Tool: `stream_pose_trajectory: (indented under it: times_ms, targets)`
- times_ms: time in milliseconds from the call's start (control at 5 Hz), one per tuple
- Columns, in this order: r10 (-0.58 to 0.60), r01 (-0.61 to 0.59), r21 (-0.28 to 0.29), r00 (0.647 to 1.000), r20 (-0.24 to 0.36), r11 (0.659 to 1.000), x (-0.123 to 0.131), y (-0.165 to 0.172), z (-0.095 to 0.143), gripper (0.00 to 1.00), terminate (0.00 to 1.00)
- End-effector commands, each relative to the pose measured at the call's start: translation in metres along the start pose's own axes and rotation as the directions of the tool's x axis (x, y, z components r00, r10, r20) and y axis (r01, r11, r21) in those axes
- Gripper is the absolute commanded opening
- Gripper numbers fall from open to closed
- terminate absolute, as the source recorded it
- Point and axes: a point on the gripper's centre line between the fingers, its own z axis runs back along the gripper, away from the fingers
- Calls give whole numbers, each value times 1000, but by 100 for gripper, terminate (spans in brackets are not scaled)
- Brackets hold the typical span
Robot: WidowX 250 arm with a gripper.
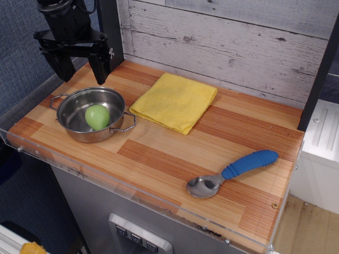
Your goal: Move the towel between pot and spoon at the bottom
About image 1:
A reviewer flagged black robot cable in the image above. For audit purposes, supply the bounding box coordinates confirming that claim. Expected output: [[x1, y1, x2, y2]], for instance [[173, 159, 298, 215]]
[[76, 0, 99, 15]]

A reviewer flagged yellow cloth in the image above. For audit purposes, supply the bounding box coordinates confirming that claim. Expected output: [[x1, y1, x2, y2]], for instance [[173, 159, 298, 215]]
[[129, 73, 217, 135]]

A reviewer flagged clear acrylic table guard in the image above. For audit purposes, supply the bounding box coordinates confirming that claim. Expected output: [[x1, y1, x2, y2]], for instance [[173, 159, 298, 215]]
[[1, 65, 304, 253]]

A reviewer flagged silver steel pot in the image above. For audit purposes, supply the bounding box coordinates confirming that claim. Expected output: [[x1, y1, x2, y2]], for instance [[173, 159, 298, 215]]
[[49, 87, 136, 143]]

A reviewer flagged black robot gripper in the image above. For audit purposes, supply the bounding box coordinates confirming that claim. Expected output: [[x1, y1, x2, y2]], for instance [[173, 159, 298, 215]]
[[33, 5, 111, 85]]

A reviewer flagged white grooved cabinet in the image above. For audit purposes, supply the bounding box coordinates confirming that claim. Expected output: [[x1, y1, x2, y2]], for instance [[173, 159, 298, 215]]
[[290, 99, 338, 214]]

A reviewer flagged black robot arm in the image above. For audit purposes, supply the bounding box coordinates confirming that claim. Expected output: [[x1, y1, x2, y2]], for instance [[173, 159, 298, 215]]
[[33, 1, 113, 85]]

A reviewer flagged black vertical post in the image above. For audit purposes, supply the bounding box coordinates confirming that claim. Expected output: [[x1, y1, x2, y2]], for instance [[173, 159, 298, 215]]
[[97, 0, 124, 74]]

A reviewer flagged blue handled metal spoon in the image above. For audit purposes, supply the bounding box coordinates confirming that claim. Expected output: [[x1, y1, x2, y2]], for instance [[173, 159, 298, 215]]
[[186, 150, 279, 198]]

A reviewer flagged silver button control panel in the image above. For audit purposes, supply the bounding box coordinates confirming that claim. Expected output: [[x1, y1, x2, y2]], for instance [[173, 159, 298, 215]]
[[108, 213, 174, 253]]

